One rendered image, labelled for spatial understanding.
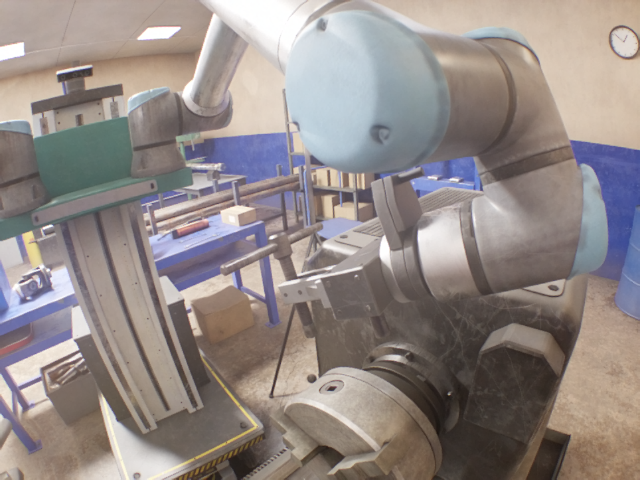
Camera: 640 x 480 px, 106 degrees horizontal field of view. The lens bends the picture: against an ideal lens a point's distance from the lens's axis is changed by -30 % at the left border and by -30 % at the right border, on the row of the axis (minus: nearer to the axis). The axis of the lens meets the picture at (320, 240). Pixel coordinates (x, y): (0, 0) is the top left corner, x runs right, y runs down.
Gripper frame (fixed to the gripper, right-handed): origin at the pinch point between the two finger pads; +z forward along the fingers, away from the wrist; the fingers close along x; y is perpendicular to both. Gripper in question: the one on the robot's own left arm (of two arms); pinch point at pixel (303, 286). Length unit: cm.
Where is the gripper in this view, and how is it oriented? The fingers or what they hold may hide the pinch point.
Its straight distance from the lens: 43.3
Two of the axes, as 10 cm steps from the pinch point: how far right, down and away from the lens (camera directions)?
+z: -7.7, 2.3, 6.0
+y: 3.5, 9.3, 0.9
